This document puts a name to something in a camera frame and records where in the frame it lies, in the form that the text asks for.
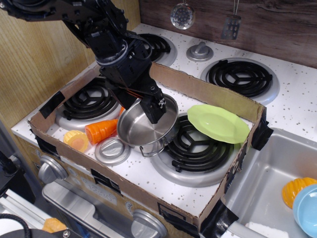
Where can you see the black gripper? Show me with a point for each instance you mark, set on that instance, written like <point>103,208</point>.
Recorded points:
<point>128,78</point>

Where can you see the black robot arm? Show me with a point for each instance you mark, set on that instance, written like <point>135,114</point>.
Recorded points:
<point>102,27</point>

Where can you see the stainless steel pot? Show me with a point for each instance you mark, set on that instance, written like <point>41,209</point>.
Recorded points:
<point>135,129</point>

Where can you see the front right black burner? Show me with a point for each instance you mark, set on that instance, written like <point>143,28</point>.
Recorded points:
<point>193,159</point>

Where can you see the black burner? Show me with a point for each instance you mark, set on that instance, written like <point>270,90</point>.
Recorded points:
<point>193,159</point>
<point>247,77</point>
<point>162,50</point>
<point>91,104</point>

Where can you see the back left black burner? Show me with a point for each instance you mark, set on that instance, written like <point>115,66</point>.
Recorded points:
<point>162,50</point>

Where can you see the front left black burner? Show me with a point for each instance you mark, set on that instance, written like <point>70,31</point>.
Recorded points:
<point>91,104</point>

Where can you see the silver stove knob on top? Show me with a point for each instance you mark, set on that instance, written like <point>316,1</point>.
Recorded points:
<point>112,152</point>

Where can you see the silver stove knob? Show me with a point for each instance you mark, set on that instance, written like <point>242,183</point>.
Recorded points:
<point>200,52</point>
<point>112,152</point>

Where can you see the orange toy carrot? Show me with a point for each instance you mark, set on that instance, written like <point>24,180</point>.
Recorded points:
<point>96,132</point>

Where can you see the green plastic plate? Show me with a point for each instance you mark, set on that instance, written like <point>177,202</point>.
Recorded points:
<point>218,123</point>

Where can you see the silver back stove knob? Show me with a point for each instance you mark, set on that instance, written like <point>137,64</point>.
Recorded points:
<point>200,52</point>

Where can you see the yellow toy corn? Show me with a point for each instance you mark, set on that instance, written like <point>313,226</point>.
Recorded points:
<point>76,140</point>

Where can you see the hanging clear strainer ladle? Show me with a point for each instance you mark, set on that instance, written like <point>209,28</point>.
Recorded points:
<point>182,16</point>

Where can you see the back right black burner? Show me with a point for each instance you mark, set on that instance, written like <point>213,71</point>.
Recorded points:
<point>247,77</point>

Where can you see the hanging metal spatula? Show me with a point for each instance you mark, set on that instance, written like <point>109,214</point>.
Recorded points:
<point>232,23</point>

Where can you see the cardboard fence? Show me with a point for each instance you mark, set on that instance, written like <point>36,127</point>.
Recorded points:
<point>162,179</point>

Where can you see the right front oven knob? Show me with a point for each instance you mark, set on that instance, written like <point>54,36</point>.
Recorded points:
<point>145,225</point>

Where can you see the oven knob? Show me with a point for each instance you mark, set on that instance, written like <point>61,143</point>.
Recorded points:
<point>145,225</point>
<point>51,170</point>

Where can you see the left front oven knob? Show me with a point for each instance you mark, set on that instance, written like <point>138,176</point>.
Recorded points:
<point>51,170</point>

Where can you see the silver sink basin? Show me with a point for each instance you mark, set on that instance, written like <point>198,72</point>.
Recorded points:
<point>255,194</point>

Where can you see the orange toy bottom left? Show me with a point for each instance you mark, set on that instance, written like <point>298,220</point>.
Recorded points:
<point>52,225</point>

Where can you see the orange toy in sink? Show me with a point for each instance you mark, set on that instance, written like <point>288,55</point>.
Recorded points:
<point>292,188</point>

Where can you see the light blue bowl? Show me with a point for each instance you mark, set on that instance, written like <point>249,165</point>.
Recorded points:
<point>305,210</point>

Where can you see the silver oven door handle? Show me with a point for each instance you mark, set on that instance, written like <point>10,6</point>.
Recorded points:
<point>98,219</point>

